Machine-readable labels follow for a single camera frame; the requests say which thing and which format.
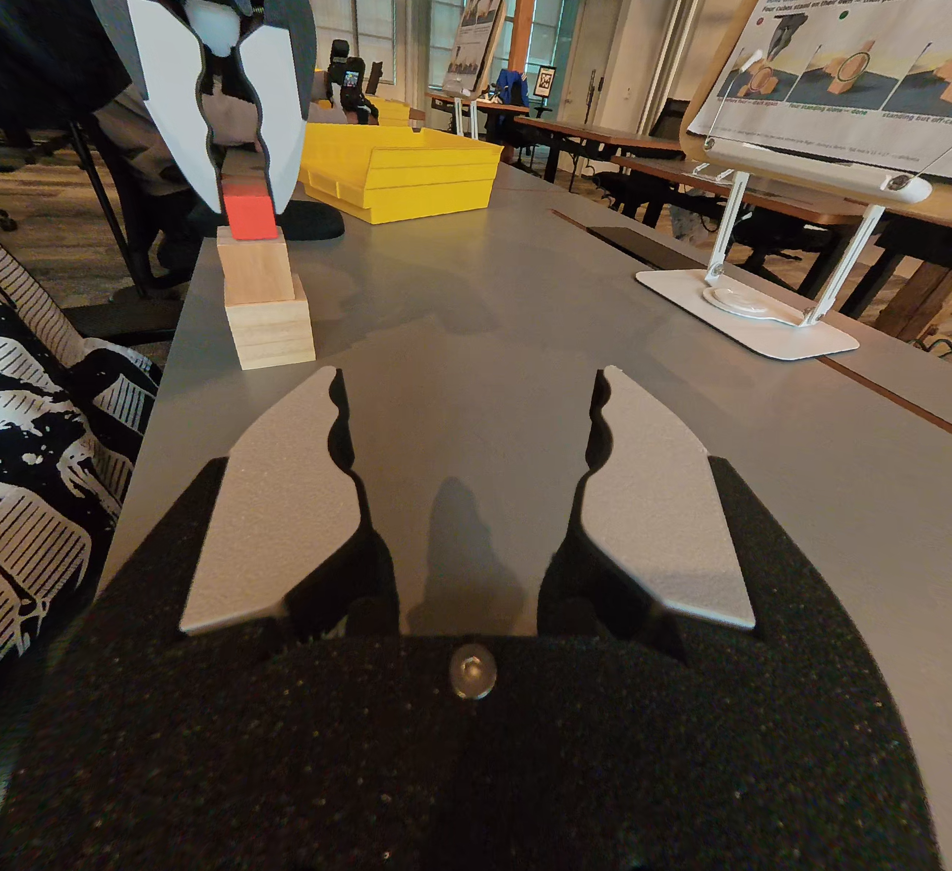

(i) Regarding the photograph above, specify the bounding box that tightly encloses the yellow plastic bin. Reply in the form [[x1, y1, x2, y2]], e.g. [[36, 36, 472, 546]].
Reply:
[[298, 98, 505, 228]]

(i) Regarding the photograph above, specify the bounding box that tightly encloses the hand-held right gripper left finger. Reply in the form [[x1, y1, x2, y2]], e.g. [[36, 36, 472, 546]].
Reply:
[[179, 366, 397, 637]]

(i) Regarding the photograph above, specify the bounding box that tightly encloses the person's left forearm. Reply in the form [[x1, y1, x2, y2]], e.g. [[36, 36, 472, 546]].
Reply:
[[0, 0, 138, 131]]

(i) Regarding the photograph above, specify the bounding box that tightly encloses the black tabletop device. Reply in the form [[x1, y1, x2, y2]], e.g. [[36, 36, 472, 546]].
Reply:
[[325, 38, 385, 126]]

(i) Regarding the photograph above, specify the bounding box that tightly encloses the small red cube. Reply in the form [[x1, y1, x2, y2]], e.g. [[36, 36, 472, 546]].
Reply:
[[219, 169, 282, 243]]

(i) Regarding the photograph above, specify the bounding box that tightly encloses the printed instruction sheet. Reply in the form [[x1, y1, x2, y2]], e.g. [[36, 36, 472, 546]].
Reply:
[[692, 0, 952, 180]]

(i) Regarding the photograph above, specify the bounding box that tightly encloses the black cable slot lid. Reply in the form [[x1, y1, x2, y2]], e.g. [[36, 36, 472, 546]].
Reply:
[[588, 224, 703, 274]]

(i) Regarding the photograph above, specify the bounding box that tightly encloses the medium wooden cube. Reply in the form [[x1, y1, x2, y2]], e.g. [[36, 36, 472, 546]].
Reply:
[[216, 227, 300, 310]]

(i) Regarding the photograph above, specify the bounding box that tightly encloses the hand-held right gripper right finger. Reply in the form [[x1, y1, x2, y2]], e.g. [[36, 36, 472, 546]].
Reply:
[[536, 366, 758, 631]]

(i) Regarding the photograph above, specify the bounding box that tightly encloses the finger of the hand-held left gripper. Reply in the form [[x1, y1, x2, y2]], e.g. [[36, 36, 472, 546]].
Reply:
[[237, 23, 309, 216], [125, 0, 227, 216]]

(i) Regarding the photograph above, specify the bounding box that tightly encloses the standing instruction board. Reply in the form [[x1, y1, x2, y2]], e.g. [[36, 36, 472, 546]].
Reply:
[[444, 0, 531, 140]]

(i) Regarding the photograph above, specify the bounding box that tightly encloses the white instruction sheet stand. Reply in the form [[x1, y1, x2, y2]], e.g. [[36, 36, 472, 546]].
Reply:
[[680, 0, 952, 229]]

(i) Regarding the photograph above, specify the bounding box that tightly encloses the large wooden cube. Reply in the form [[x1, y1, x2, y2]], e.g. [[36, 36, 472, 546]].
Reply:
[[225, 273, 318, 372]]

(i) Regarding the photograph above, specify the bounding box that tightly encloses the long wooden office table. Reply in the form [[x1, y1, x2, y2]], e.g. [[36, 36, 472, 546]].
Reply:
[[603, 154, 952, 344]]

